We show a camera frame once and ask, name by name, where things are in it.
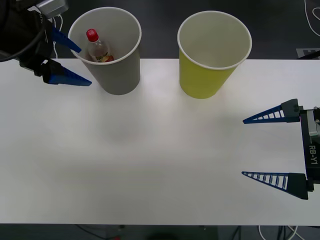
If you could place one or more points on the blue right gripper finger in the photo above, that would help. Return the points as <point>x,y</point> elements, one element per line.
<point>296,185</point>
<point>290,111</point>

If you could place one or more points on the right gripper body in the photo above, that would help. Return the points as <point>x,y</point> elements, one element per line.
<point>312,160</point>

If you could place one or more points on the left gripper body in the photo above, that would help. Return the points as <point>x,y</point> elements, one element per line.
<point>37,53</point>

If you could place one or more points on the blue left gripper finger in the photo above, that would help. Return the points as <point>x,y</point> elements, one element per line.
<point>65,40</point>
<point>62,76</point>

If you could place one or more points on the clear bottle with red cap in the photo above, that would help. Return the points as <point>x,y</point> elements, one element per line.
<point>96,47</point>

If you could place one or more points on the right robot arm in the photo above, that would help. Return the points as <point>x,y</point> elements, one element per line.
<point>314,125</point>

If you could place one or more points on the grey bin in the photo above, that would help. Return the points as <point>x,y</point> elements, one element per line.
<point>112,75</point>

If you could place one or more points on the black and grey floor marker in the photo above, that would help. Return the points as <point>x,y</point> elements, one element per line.
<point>308,53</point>

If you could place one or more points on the yellow-green bin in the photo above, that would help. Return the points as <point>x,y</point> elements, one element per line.
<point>212,40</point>

